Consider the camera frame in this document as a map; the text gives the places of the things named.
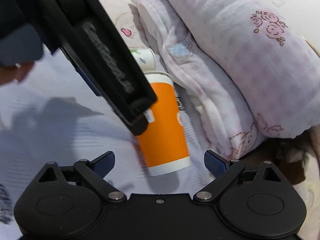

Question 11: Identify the orange paper cup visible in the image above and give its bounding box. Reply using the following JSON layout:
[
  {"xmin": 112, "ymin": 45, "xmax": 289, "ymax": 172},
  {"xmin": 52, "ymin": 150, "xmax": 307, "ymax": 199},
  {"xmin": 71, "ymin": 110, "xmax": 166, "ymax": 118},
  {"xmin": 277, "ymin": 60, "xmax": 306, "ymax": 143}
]
[{"xmin": 137, "ymin": 71, "xmax": 190, "ymax": 176}]

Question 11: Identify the small white green-print cup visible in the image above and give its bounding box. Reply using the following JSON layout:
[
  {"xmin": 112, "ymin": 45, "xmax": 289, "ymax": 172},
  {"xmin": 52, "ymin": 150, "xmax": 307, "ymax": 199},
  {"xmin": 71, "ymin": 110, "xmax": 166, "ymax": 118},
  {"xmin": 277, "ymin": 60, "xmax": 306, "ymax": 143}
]
[{"xmin": 130, "ymin": 48, "xmax": 156, "ymax": 72}]

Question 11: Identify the person's left hand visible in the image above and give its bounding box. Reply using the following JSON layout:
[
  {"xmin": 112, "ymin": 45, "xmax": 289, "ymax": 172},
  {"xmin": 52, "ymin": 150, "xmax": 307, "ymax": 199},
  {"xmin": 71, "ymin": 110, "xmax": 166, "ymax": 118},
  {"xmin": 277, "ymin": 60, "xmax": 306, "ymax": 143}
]
[{"xmin": 0, "ymin": 62, "xmax": 35, "ymax": 86}]

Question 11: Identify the light blue patterned cloth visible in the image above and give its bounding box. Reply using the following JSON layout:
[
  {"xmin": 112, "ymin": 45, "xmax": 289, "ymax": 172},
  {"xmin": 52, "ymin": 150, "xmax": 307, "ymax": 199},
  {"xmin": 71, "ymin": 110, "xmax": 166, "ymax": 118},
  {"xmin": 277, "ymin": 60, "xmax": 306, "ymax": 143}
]
[{"xmin": 1, "ymin": 51, "xmax": 213, "ymax": 239}]

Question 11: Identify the pink checkered folded quilt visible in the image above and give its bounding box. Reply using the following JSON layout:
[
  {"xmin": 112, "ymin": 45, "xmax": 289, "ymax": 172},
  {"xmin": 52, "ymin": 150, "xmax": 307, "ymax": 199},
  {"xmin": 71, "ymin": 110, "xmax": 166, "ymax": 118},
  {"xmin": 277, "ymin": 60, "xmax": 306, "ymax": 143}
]
[{"xmin": 131, "ymin": 0, "xmax": 319, "ymax": 159}]

